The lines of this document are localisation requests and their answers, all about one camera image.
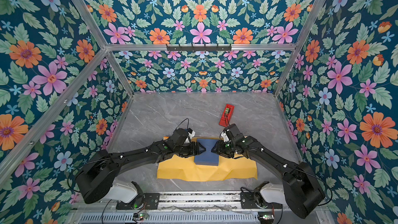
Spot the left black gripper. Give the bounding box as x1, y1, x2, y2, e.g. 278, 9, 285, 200
175, 140, 209, 159

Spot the blue gift box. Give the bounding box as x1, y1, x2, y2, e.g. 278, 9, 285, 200
194, 139, 219, 167

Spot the yellow orange wrapping paper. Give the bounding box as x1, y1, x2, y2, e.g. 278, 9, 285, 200
157, 138, 258, 182

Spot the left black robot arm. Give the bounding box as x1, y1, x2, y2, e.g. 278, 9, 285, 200
75, 128, 206, 204

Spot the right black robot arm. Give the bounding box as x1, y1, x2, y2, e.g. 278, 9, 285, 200
211, 124, 325, 219

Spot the red tape dispenser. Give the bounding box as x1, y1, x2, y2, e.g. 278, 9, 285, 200
219, 104, 234, 127

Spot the right small circuit board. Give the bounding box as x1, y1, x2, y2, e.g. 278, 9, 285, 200
258, 214, 275, 224

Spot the small circuit board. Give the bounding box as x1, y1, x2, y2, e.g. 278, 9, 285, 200
133, 213, 149, 222
258, 214, 275, 224

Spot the left small circuit board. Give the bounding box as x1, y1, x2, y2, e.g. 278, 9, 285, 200
133, 213, 149, 222

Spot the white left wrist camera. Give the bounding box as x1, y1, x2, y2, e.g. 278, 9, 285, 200
184, 128, 195, 144

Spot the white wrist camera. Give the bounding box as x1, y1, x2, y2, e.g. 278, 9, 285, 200
184, 128, 195, 144
220, 131, 230, 143

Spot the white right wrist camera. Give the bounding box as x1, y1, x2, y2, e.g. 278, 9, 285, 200
220, 131, 230, 143

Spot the aluminium mounting rail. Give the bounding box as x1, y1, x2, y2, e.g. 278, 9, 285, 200
68, 191, 295, 221

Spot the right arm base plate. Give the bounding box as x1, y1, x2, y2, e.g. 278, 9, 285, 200
240, 187, 283, 209

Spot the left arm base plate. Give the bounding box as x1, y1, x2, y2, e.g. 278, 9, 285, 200
116, 193, 160, 211

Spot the black hook rail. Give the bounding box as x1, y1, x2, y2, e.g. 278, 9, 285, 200
166, 44, 232, 52

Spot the white slotted cable duct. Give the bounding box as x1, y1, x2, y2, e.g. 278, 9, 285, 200
78, 212, 260, 224

